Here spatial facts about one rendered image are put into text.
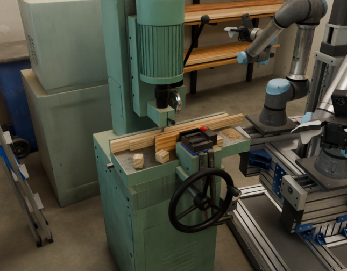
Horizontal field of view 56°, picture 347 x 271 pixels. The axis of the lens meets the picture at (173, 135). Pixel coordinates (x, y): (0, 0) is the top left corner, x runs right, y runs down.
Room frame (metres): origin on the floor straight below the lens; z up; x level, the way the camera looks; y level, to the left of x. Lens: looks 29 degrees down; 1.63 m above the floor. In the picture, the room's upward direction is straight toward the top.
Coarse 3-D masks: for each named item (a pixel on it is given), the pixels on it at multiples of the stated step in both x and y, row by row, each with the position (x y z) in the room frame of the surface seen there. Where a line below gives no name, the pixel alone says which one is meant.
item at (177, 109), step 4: (172, 92) 1.43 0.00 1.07; (176, 92) 1.42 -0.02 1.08; (172, 96) 1.44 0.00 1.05; (176, 96) 1.40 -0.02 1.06; (172, 100) 1.43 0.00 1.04; (176, 100) 1.40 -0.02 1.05; (180, 100) 1.40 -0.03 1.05; (172, 104) 1.43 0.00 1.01; (176, 104) 1.39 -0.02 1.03; (180, 104) 1.39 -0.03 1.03; (176, 108) 1.39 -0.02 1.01; (180, 108) 1.39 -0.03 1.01; (176, 112) 1.40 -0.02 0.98
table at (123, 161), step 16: (224, 128) 1.40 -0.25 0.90; (224, 144) 1.25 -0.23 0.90; (240, 144) 1.27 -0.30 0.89; (112, 160) 1.17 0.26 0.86; (128, 160) 1.12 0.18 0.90; (144, 160) 1.12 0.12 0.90; (176, 160) 1.12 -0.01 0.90; (128, 176) 1.02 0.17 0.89; (144, 176) 1.05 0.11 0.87; (160, 176) 1.08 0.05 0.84
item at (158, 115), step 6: (150, 102) 1.32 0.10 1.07; (150, 108) 1.29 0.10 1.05; (156, 108) 1.25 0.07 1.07; (162, 108) 1.25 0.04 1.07; (168, 108) 1.25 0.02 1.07; (150, 114) 1.30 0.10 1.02; (156, 114) 1.24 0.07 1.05; (162, 114) 1.22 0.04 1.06; (168, 114) 1.23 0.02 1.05; (174, 114) 1.24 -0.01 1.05; (156, 120) 1.24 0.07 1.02; (162, 120) 1.22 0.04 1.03; (162, 126) 1.21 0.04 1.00
